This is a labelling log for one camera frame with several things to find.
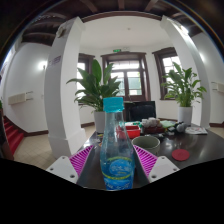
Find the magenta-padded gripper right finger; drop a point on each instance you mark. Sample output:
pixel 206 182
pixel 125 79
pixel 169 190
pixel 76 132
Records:
pixel 146 160

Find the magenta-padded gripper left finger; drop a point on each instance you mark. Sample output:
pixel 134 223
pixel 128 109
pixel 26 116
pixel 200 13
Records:
pixel 79 160

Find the clear bottle with teal cap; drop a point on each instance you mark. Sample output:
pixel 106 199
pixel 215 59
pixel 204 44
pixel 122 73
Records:
pixel 116 156

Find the brown tray with tea things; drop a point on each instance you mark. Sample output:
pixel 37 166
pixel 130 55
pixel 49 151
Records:
pixel 152 126

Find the flat round red coaster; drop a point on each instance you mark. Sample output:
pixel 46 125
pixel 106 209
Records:
pixel 180 155

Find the green packet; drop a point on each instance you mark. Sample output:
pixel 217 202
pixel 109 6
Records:
pixel 167 124

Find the black chair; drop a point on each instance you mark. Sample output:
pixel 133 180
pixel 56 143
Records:
pixel 142 111

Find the white printed magazine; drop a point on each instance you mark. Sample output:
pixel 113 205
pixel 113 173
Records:
pixel 196 130

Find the red carpeted staircase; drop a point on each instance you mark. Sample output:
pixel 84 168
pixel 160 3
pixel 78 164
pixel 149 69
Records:
pixel 13 136

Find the broad-leaf plant in white pot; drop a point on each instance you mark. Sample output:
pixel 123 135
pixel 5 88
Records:
pixel 183 90
pixel 96 90

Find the dark wooden double door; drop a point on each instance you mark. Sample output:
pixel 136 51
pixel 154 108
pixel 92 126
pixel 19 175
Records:
pixel 133 80

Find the dark-framed window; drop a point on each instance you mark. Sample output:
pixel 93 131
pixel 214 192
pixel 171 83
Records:
pixel 168 63
pixel 81 66

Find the green exit sign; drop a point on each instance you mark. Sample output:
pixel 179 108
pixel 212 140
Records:
pixel 117 50

